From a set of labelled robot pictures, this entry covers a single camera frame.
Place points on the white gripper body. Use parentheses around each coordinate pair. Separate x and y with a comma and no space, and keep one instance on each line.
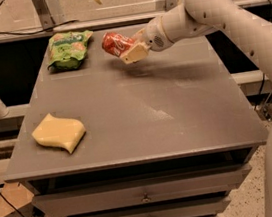
(153,36)

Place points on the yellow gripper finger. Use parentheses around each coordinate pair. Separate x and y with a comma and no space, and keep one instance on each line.
(137,52)
(138,36)

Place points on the red coke can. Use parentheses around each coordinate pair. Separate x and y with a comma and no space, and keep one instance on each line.
(116,44)

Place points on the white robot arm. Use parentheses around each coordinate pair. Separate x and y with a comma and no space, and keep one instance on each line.
(250,33)

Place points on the green rice chip bag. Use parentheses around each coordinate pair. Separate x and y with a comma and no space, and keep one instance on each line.
(68,50)

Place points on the grey drawer cabinet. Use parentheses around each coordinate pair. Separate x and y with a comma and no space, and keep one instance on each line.
(169,136)

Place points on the yellow sponge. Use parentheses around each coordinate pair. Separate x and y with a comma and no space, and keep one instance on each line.
(59,132)

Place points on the left metal bracket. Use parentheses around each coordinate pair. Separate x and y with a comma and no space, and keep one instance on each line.
(49,12)

